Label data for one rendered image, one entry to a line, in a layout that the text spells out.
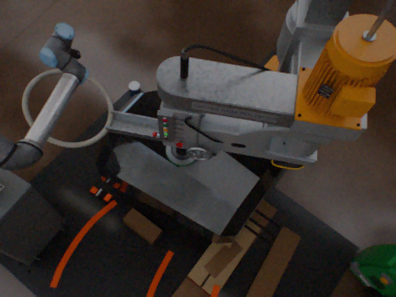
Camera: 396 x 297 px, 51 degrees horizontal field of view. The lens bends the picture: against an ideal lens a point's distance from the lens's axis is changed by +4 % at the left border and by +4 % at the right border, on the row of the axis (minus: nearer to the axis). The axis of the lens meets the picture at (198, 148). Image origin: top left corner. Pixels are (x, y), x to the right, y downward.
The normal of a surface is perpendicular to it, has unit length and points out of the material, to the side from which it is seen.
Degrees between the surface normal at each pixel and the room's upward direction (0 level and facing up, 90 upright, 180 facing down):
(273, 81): 0
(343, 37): 0
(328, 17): 90
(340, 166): 0
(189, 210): 45
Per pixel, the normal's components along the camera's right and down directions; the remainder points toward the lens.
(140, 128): 0.07, -0.42
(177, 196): -0.36, 0.22
